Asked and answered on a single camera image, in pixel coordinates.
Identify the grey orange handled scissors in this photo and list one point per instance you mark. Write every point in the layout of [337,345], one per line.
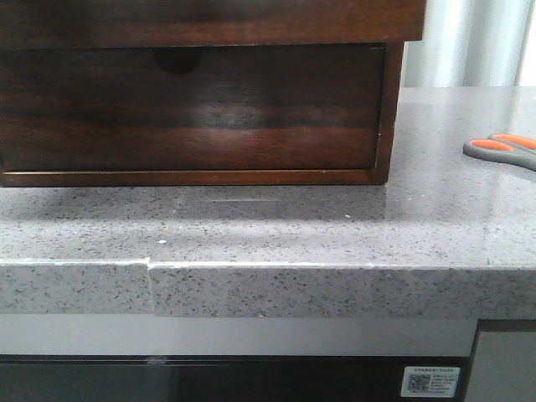
[504,148]

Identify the dark wooden drawer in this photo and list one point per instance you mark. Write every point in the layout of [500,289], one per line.
[146,24]
[209,117]

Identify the dark wooden drawer cabinet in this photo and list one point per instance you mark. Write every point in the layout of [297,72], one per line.
[389,109]

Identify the white QR code sticker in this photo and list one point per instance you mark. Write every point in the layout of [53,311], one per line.
[429,382]

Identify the grey cabinet door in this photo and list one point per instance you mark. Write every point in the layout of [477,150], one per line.
[503,362]

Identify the black glass oven door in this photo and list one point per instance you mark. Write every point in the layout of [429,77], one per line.
[214,378]

